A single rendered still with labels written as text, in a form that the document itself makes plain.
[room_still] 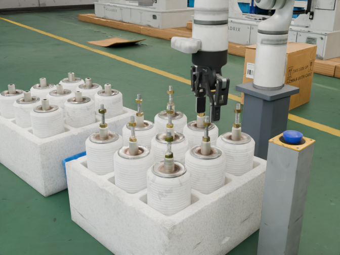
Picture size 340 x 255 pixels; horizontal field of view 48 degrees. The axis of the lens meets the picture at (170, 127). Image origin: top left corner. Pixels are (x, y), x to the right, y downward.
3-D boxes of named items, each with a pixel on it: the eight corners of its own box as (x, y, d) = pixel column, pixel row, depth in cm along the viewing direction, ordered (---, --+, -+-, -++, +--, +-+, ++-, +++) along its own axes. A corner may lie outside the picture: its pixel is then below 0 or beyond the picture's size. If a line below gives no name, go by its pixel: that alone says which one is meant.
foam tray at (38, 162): (82, 129, 168) (79, 90, 161) (141, 157, 143) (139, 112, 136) (-7, 157, 142) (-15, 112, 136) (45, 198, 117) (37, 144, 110)
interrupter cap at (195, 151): (220, 147, 92) (221, 144, 92) (222, 161, 85) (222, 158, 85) (189, 146, 93) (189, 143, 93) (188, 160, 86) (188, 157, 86)
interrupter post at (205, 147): (210, 151, 90) (211, 138, 89) (210, 156, 88) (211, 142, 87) (200, 151, 90) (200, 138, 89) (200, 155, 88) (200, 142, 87)
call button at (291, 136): (288, 136, 83) (289, 128, 82) (305, 142, 80) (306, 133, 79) (278, 141, 80) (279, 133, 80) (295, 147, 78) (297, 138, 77)
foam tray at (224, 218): (170, 172, 132) (171, 124, 125) (269, 221, 106) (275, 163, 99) (71, 219, 107) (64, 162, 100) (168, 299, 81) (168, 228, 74)
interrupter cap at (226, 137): (216, 142, 95) (216, 139, 95) (226, 131, 101) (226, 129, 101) (246, 147, 92) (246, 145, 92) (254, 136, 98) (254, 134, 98)
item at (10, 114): (26, 133, 146) (19, 87, 139) (38, 140, 140) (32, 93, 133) (1, 140, 140) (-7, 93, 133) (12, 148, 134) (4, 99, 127)
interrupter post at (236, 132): (229, 140, 96) (230, 128, 95) (232, 136, 98) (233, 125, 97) (239, 141, 95) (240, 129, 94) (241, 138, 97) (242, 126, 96)
